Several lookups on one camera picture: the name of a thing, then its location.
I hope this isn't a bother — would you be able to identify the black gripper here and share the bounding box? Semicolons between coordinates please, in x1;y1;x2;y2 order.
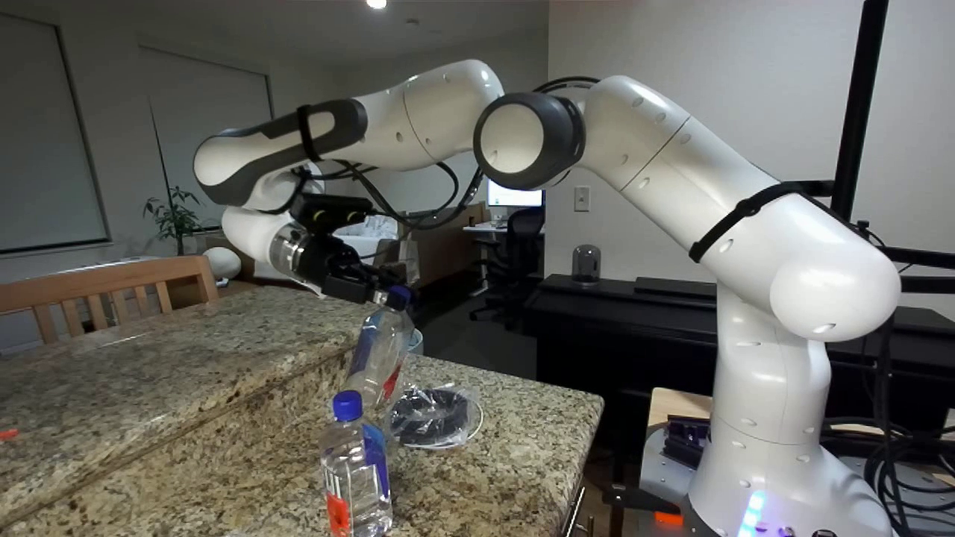
271;223;376;301

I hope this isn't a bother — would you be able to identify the water bottle red label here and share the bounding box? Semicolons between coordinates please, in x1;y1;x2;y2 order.
320;390;395;537

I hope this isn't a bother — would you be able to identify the water bottle blue label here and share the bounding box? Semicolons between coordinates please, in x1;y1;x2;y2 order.
347;286;423;417

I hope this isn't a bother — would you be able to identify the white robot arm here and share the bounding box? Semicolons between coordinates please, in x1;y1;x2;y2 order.
193;59;902;537

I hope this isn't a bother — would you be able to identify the green potted plant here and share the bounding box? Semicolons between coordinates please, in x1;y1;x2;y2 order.
144;186;201;254

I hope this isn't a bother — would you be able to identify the clear plastic lid dish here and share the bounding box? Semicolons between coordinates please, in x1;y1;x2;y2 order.
389;386;481;450

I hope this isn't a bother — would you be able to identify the wooden chair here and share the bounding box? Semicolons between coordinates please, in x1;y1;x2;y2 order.
0;256;217;342

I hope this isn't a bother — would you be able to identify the black low cabinet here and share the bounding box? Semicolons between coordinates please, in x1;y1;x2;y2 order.
522;275;955;429

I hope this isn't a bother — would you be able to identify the small red object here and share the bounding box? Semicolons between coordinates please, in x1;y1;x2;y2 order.
0;429;20;445

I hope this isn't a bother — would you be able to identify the black camera stand pole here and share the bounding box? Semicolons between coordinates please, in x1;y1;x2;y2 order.
829;0;889;221

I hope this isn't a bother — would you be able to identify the black cable bundle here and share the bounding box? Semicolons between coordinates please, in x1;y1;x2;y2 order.
829;412;955;530

